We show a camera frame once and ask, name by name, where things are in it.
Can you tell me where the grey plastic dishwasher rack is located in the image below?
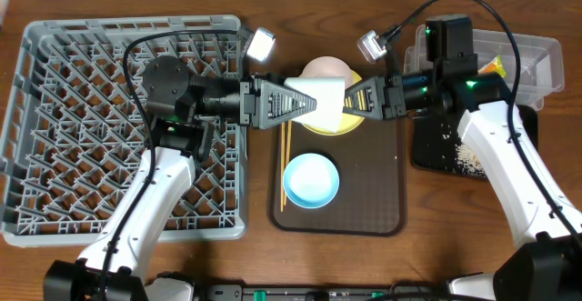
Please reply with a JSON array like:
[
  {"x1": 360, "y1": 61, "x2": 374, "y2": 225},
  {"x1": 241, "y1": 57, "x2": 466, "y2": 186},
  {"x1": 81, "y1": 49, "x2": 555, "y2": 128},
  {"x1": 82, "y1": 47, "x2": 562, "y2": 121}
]
[{"x1": 1, "y1": 15, "x2": 245, "y2": 247}]

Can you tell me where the yellow round plate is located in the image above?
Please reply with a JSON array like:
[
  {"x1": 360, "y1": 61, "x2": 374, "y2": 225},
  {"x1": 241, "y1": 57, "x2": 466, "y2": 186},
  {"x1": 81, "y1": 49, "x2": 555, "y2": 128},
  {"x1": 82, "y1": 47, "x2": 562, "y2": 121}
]
[{"x1": 304, "y1": 70, "x2": 364, "y2": 136}]

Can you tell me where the black waste tray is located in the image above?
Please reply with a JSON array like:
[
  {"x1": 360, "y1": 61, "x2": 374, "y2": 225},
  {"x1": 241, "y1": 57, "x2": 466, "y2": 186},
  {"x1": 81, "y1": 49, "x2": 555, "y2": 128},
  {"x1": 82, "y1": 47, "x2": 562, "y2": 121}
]
[{"x1": 412, "y1": 101, "x2": 537, "y2": 184}]

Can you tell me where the food scraps pile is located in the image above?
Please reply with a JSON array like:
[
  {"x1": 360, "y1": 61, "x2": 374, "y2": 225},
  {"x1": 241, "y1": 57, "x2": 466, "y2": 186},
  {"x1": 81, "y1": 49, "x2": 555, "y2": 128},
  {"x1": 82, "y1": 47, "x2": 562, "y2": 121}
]
[{"x1": 441, "y1": 132, "x2": 487, "y2": 178}]

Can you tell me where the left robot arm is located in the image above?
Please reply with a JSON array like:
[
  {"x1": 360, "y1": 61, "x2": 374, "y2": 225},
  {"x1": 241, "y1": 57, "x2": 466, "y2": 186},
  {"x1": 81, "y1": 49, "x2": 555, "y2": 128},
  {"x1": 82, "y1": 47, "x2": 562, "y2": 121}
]
[{"x1": 43, "y1": 55, "x2": 316, "y2": 300}]

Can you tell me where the right wooden chopstick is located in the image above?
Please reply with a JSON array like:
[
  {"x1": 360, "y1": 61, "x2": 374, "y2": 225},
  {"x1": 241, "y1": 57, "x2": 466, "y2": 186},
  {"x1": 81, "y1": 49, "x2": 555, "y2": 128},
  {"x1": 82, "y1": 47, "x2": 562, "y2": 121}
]
[{"x1": 283, "y1": 121, "x2": 293, "y2": 208}]

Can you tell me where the clear plastic waste bin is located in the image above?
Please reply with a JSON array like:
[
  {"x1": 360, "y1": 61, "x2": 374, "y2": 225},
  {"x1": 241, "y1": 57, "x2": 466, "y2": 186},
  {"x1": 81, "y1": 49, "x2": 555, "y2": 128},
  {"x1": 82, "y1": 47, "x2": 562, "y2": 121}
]
[{"x1": 403, "y1": 25, "x2": 565, "y2": 111}]

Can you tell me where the white pink bowl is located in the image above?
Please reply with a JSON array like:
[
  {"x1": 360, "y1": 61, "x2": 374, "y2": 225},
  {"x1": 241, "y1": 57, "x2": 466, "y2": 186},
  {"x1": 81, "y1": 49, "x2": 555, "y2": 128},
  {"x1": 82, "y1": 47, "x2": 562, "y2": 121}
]
[{"x1": 284, "y1": 56, "x2": 352, "y2": 132}]

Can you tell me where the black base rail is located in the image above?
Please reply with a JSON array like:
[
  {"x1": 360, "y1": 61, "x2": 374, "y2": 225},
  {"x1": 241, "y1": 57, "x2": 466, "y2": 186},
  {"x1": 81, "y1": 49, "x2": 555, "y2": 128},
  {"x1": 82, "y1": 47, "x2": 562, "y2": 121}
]
[{"x1": 145, "y1": 271, "x2": 497, "y2": 301}]

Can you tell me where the green orange snack wrapper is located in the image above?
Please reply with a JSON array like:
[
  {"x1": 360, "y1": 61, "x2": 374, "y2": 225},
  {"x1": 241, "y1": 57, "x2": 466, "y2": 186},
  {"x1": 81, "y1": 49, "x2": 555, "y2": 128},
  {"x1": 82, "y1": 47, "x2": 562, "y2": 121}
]
[{"x1": 478, "y1": 55, "x2": 507, "y2": 77}]

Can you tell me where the left wooden chopstick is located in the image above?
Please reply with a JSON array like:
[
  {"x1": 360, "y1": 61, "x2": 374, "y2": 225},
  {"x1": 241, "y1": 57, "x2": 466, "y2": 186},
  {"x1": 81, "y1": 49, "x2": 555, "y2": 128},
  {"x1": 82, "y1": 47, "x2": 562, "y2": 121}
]
[{"x1": 279, "y1": 122, "x2": 286, "y2": 213}]

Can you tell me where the wooden chopstick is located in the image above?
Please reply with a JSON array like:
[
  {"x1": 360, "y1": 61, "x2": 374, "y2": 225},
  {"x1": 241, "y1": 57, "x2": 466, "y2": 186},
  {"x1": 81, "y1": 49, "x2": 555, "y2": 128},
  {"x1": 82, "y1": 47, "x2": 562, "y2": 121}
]
[
  {"x1": 283, "y1": 121, "x2": 293, "y2": 208},
  {"x1": 279, "y1": 122, "x2": 286, "y2": 213}
]

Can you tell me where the dark brown serving tray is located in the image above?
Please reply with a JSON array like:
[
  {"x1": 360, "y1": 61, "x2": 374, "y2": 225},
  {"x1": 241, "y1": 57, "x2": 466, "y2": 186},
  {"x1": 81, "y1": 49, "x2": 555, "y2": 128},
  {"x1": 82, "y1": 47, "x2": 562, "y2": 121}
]
[{"x1": 267, "y1": 119, "x2": 406, "y2": 236}]

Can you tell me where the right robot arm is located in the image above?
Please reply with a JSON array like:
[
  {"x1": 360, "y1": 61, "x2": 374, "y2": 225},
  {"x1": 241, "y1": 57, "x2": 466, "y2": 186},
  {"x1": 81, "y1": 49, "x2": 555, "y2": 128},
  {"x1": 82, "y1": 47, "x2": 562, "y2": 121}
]
[{"x1": 344, "y1": 15, "x2": 581, "y2": 300}]

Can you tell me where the light blue bowl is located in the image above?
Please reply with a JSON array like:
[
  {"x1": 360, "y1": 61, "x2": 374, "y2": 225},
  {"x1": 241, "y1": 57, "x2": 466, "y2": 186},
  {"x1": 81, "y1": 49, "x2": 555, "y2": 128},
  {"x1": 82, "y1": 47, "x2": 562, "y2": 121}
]
[{"x1": 283, "y1": 153, "x2": 340, "y2": 209}]

